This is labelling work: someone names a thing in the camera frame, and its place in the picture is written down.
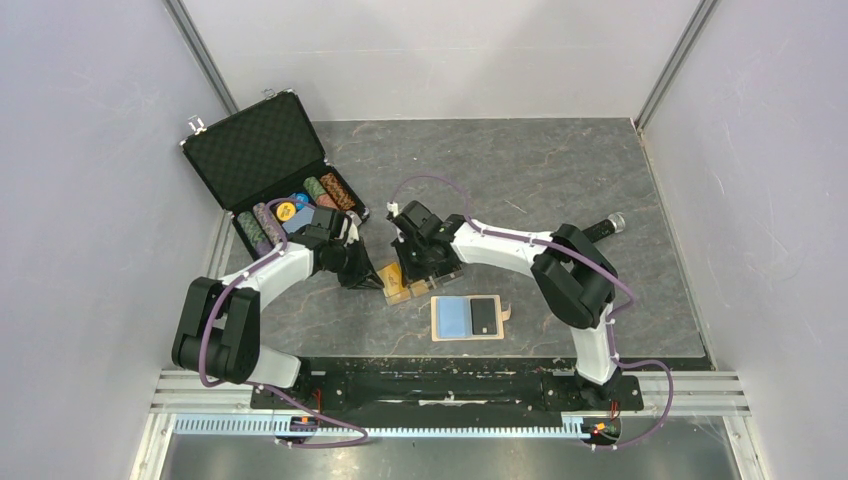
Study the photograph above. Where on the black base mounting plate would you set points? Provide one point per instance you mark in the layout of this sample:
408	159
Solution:
453	392

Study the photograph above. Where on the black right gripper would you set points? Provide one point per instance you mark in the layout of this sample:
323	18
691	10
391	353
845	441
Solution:
411	273

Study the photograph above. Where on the green chip stack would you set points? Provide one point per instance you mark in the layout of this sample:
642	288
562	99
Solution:
253	232

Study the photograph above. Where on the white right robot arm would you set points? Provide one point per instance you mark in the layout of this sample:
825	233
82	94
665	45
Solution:
575	279

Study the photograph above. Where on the black cylindrical flashlight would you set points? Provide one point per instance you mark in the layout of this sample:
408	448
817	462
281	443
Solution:
613	224

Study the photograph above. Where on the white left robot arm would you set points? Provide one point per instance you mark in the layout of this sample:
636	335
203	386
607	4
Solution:
219	333

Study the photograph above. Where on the purple chip stack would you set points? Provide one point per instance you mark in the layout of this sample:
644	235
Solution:
269	224

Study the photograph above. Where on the black VIP card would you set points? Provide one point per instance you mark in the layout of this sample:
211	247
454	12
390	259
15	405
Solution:
484	316

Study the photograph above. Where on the pink chip stack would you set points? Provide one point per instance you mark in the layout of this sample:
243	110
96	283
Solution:
318	193

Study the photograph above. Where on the orange black chip stack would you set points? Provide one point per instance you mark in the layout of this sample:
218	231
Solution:
338	193

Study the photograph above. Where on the black poker chip case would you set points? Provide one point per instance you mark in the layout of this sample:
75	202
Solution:
261	153

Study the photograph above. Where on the tan leather card holder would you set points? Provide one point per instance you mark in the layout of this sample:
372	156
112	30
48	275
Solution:
451	318

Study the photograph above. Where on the yellow dealer chip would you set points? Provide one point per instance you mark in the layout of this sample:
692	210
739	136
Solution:
285	211

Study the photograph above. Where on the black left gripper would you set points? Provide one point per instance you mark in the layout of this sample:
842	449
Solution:
364	275

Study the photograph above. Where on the blue patterned card deck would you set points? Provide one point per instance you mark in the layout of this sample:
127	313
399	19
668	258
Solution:
300	219

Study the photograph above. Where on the clear acrylic card box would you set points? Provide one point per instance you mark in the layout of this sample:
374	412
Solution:
425	286

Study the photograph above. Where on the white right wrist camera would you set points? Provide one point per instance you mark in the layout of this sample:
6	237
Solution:
393	211

